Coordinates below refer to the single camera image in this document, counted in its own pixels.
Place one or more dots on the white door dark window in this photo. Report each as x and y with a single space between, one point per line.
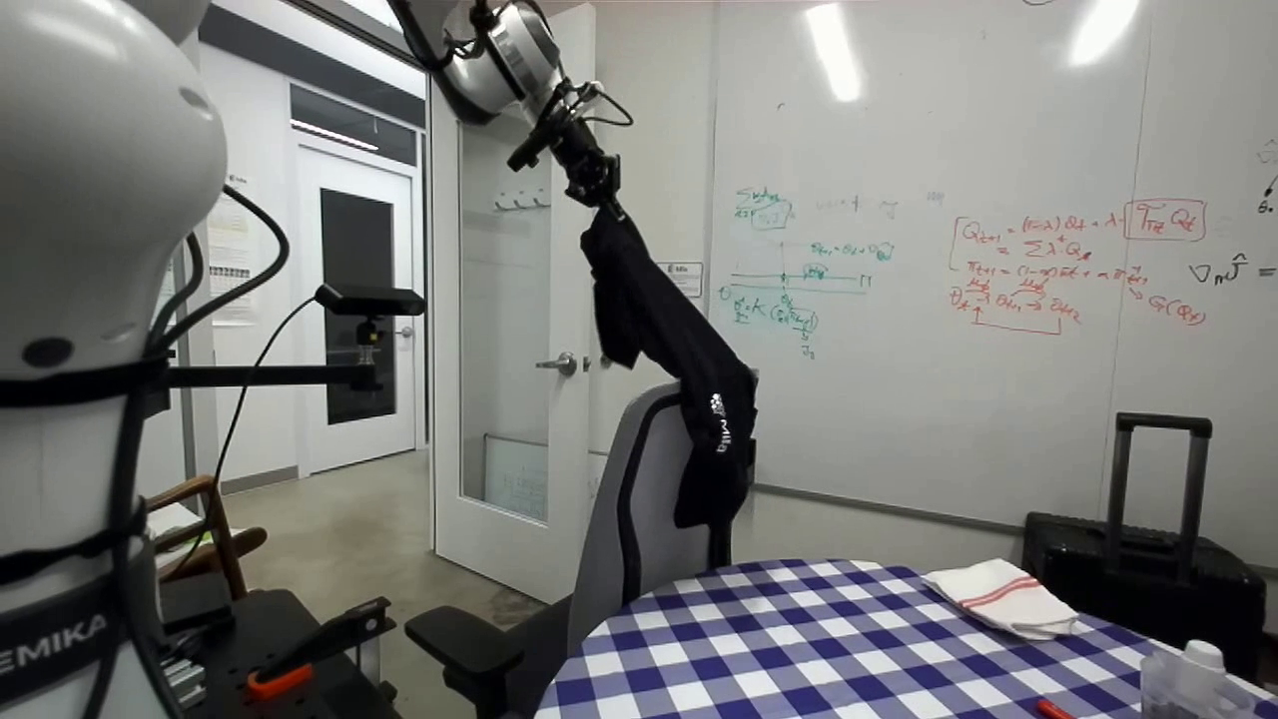
357 305

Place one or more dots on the black suitcase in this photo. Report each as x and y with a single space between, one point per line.
1145 585

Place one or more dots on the wall whiteboard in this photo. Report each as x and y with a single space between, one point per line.
959 401

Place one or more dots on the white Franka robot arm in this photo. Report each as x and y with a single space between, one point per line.
92 201

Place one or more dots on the black cloth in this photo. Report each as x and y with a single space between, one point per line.
662 320

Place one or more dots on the blue white checkered tablecloth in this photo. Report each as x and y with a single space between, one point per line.
826 654

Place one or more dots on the white towel red stripes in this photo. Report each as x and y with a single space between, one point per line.
999 599

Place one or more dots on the black camera on mount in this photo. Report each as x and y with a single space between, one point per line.
369 302

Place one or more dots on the wooden stool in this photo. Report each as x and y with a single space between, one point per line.
215 513

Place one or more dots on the grey mesh office chair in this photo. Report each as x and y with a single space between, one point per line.
641 506

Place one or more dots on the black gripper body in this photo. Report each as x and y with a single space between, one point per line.
585 160

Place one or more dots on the small clear plastic bottle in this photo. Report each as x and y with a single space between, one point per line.
1191 686

